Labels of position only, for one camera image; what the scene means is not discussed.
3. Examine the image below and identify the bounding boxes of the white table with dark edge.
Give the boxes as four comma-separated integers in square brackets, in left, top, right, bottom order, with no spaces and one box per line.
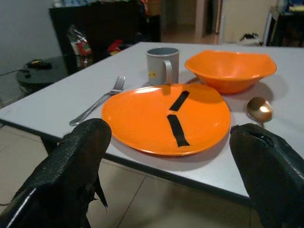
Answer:
[0,42,304,207]

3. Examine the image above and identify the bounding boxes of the black cable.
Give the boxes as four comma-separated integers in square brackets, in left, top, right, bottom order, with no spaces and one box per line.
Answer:
[0,68,27,76]

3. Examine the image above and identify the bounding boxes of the orange plastic bowl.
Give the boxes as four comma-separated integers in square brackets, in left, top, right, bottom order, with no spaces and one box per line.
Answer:
[184,49,277,95]

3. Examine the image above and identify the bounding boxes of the orange plate with black tape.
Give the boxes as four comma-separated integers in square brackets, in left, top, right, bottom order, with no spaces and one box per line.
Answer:
[101,83,231,157]

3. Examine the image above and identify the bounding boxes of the red object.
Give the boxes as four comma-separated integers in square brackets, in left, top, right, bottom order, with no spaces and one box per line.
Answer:
[106,39,124,53]

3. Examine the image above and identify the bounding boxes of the grey mug with handle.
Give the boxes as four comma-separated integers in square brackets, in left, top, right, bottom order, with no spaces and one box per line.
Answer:
[146,47,180,86]

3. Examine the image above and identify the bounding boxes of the black cabinet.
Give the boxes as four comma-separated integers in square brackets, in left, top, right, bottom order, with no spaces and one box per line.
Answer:
[48,0,162,75]

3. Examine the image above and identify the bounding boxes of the clear bag with red packaging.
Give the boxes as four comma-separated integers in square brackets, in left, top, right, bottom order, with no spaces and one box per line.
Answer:
[66,25,93,57]

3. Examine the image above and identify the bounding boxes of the black and yellow device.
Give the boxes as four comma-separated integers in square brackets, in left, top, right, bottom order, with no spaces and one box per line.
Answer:
[25,59,53,71]

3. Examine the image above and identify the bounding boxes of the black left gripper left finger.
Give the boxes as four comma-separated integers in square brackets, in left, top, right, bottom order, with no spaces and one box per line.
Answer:
[0,118,113,228]

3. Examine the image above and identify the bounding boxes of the black and white shoes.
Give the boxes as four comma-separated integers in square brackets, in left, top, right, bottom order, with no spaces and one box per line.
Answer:
[239,32,263,46]

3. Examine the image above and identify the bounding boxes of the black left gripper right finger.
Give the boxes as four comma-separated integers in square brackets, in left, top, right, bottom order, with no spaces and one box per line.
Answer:
[229,123,304,228]

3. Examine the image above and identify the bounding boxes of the dark shelf unit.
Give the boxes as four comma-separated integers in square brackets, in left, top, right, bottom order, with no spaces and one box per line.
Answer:
[262,6,304,48]

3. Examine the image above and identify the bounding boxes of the silver metal fork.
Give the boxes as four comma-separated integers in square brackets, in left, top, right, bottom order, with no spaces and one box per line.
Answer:
[69,76,126,127]

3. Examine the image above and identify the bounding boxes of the gold metal spoon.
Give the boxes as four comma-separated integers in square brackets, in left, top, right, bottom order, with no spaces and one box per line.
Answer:
[246,96,273,128]

